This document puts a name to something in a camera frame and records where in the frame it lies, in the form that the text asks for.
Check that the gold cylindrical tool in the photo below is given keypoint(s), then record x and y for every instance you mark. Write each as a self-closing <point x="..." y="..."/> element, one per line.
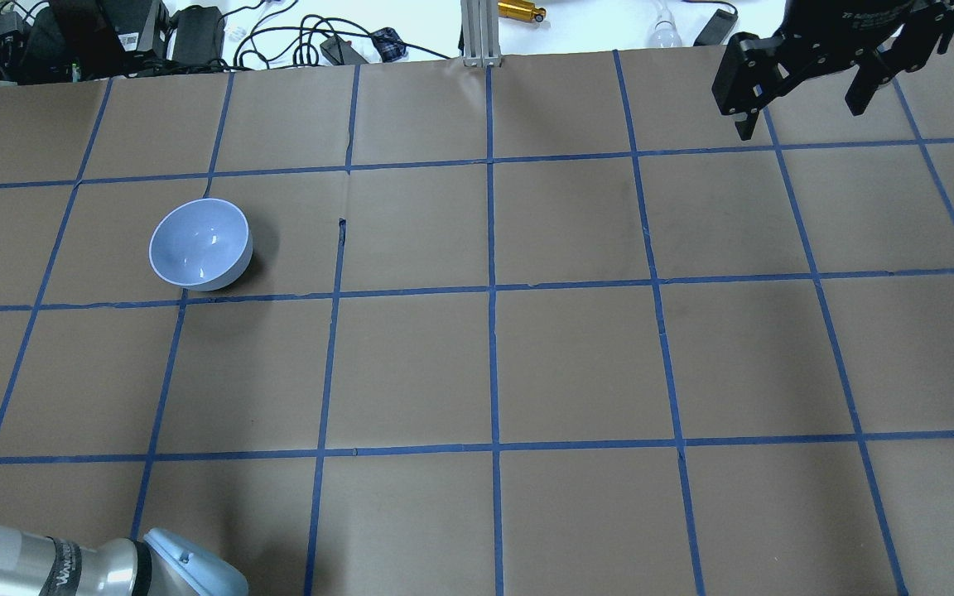
<point x="522" y="11"/>

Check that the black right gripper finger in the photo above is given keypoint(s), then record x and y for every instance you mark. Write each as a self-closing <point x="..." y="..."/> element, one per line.
<point x="747" y="80"/>
<point x="872" y="74"/>

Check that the light blue bowl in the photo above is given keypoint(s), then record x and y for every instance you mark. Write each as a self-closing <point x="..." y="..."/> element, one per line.
<point x="203" y="245"/>

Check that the black power brick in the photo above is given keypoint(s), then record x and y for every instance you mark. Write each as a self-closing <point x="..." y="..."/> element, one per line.
<point x="198" y="35"/>

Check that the black power adapter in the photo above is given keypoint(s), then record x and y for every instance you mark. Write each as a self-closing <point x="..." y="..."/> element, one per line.
<point x="718" y="28"/>

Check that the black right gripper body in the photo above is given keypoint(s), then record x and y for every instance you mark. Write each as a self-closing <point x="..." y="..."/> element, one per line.
<point x="843" y="18"/>

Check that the aluminium frame post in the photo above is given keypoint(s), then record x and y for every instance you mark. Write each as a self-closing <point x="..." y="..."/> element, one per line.
<point x="480" y="33"/>

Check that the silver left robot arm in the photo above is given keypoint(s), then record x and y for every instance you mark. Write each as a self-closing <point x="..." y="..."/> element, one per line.
<point x="424" y="329"/>

